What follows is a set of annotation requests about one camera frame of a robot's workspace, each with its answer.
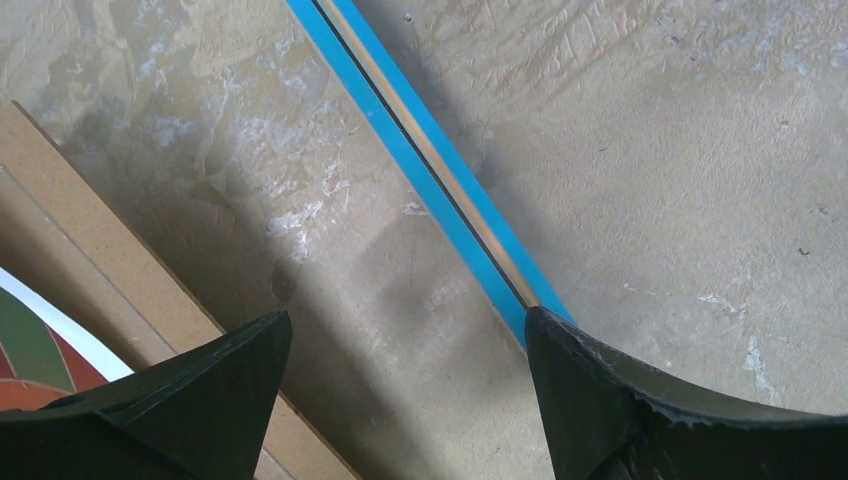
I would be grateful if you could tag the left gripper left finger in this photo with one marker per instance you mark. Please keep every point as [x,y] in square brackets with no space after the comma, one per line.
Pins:
[202,414]

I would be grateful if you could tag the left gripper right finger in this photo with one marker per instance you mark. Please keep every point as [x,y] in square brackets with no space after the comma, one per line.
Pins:
[608,415]

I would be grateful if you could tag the hot air balloon photo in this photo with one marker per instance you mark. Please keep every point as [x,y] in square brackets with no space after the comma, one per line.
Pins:
[46,355]

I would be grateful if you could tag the brown backing board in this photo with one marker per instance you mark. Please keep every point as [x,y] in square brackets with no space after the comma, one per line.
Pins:
[63,241]

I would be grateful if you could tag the blue wooden picture frame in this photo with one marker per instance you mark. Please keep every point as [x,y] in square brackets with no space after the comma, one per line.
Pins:
[431,163]

